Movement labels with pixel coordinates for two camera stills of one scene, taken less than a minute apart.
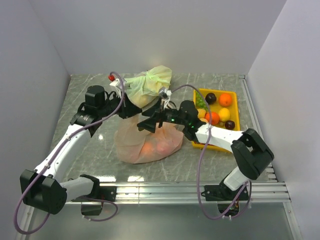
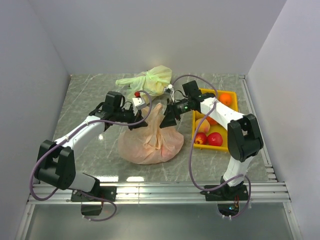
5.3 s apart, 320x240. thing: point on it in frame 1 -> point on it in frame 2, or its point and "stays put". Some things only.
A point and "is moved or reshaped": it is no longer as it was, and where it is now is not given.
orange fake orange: x=215 y=118 stays put
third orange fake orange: x=225 y=99 stays put
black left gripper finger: x=133 y=110 -> x=143 y=124
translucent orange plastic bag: x=134 y=145 is moved or reshaped
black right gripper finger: x=151 y=111 -> x=170 y=110
